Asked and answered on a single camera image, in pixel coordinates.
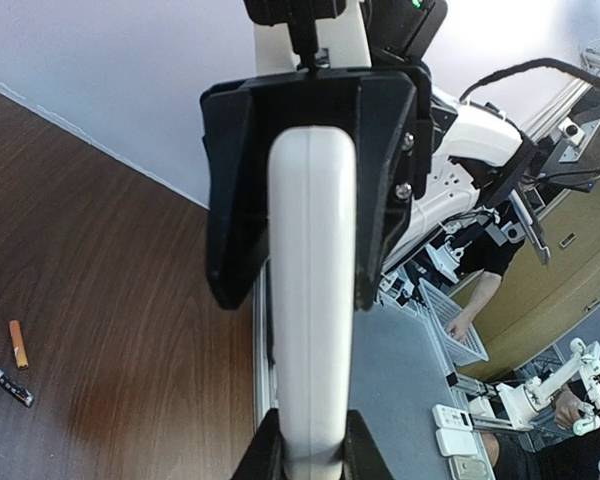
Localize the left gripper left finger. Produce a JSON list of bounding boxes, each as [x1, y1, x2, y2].
[[232, 408, 285, 480]]

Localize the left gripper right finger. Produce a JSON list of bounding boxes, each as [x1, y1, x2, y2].
[[342, 410, 393, 480]]

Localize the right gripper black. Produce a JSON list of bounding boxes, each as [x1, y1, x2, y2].
[[200, 67, 433, 310]]

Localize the white remote control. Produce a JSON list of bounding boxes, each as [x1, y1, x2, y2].
[[268, 126, 356, 479]]

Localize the orange AAA battery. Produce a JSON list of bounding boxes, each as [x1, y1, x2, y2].
[[8, 320, 29, 370]]

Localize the black AAA battery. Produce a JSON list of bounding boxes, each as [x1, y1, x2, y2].
[[0, 369, 34, 408]]

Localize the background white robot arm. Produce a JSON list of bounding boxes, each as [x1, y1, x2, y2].
[[350, 333, 600, 479]]

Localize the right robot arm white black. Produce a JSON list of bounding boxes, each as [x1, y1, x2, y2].
[[200, 1, 537, 310]]

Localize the spare white remote controls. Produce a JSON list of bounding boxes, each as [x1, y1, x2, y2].
[[431, 404, 491, 480]]

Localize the person in black shirt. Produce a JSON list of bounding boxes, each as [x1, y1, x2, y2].
[[444, 199, 536, 344]]

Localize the curved aluminium front rail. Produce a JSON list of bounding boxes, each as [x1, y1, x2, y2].
[[252, 263, 278, 430]]

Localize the white wire basket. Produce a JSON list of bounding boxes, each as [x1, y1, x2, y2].
[[417, 277, 491, 369]]

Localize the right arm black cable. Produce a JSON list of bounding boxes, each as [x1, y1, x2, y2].
[[459, 57, 600, 104]]

